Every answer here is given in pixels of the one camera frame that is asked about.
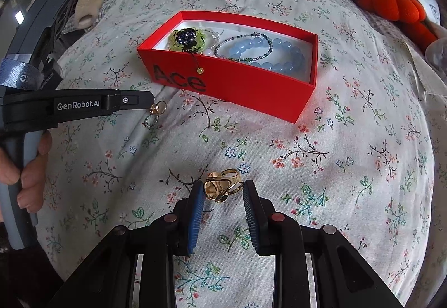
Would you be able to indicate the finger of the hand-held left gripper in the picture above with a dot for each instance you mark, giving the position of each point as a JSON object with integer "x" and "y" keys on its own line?
{"x": 129, "y": 101}

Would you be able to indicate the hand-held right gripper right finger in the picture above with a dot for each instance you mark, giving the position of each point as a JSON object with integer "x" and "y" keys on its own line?
{"x": 252, "y": 217}

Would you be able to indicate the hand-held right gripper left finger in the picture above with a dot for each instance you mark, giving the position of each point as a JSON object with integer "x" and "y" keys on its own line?
{"x": 195, "y": 217}

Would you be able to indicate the orange plush pumpkin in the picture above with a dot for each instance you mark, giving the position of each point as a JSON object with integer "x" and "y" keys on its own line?
{"x": 391, "y": 6}

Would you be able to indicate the beige cloth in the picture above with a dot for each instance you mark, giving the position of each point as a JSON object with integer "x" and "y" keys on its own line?
{"x": 424, "y": 74}

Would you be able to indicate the grey crumpled garment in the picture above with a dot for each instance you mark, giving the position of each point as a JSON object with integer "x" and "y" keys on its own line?
{"x": 438, "y": 49}

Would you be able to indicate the silver and gold rings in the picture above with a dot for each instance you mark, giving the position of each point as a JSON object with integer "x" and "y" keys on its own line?
{"x": 159, "y": 107}

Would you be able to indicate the red cardboard box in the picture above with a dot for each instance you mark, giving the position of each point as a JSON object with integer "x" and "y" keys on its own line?
{"x": 244, "y": 91}

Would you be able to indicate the person's left hand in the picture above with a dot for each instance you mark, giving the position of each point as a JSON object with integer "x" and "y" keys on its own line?
{"x": 33, "y": 175}

